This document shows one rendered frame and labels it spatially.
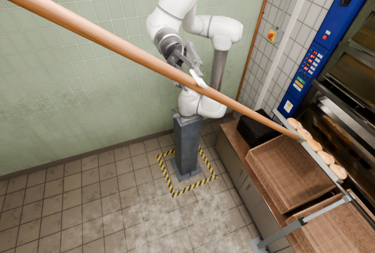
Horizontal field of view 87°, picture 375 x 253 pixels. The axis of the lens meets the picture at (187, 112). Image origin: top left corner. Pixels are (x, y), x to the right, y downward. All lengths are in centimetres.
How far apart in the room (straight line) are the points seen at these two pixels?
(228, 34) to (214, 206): 182
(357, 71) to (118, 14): 171
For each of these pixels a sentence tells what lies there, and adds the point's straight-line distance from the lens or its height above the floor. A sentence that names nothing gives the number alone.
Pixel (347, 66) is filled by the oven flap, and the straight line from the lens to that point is 173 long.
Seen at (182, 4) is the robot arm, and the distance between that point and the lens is 74.
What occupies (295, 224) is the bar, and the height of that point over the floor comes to 89.
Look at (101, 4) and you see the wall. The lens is 174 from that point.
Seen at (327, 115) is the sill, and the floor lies 117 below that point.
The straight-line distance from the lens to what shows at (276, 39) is 206.
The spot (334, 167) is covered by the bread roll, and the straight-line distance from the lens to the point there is 163.
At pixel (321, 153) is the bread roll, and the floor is 116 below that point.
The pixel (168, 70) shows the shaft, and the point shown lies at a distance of 48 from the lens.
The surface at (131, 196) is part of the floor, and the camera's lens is 252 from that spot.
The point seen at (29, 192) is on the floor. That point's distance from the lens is 302.
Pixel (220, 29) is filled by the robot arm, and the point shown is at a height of 179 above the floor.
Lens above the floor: 232
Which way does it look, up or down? 48 degrees down
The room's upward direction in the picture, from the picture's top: 2 degrees clockwise
